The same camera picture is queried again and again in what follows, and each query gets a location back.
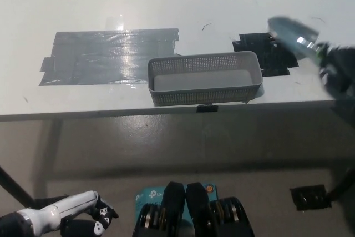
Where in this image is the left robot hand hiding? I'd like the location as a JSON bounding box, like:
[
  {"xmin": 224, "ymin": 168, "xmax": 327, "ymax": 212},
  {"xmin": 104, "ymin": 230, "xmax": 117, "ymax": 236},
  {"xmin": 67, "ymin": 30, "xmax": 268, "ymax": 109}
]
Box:
[{"xmin": 23, "ymin": 190, "xmax": 119, "ymax": 236}]

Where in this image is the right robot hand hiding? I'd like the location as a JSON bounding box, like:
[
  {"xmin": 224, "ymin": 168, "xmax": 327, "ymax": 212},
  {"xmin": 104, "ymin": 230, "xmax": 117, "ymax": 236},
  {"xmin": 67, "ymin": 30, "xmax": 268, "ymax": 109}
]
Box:
[{"xmin": 317, "ymin": 42, "xmax": 355, "ymax": 102}]

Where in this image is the grey perforated plastic basket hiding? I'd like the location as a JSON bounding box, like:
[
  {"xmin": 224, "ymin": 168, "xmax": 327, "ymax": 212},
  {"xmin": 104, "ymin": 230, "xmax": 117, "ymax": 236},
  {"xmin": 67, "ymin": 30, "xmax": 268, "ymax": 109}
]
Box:
[{"xmin": 148, "ymin": 51, "xmax": 263, "ymax": 107}]

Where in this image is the black table leg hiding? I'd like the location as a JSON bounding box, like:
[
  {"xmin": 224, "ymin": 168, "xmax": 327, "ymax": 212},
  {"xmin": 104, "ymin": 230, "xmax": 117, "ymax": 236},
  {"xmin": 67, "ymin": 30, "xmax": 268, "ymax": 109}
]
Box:
[
  {"xmin": 0, "ymin": 166, "xmax": 37, "ymax": 210},
  {"xmin": 327, "ymin": 162, "xmax": 355, "ymax": 201}
]

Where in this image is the black tape patch on desk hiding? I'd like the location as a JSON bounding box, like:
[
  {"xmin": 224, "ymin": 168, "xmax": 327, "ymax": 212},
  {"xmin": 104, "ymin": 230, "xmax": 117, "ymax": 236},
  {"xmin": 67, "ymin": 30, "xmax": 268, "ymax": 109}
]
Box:
[{"xmin": 231, "ymin": 32, "xmax": 300, "ymax": 77}]

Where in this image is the small black tape strip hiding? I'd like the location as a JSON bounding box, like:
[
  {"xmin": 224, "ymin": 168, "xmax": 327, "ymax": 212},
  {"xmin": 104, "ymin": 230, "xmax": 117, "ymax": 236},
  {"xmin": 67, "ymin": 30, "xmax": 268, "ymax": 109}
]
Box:
[{"xmin": 196, "ymin": 104, "xmax": 219, "ymax": 114}]

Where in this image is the teal router box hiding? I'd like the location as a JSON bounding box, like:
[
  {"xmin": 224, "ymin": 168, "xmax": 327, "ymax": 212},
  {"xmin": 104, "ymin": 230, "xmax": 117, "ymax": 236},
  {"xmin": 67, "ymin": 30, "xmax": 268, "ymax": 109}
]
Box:
[{"xmin": 135, "ymin": 183, "xmax": 220, "ymax": 226}]

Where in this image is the black floor tape patch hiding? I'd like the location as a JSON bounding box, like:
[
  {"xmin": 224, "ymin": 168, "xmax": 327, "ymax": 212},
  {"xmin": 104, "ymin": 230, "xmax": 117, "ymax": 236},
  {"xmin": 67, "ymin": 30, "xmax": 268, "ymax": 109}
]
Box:
[
  {"xmin": 289, "ymin": 184, "xmax": 333, "ymax": 211},
  {"xmin": 34, "ymin": 195, "xmax": 70, "ymax": 207}
]

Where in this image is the garden trowel green black handle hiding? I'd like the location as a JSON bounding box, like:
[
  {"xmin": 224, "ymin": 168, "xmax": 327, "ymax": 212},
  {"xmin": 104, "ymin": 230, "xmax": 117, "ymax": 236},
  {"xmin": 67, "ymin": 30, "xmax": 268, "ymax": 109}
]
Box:
[{"xmin": 266, "ymin": 16, "xmax": 331, "ymax": 64}]

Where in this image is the grey duct tape patch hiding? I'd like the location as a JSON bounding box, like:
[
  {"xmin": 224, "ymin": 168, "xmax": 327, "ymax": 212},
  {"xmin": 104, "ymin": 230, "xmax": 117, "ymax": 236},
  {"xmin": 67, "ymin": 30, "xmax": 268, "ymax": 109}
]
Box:
[{"xmin": 38, "ymin": 28, "xmax": 181, "ymax": 87}]

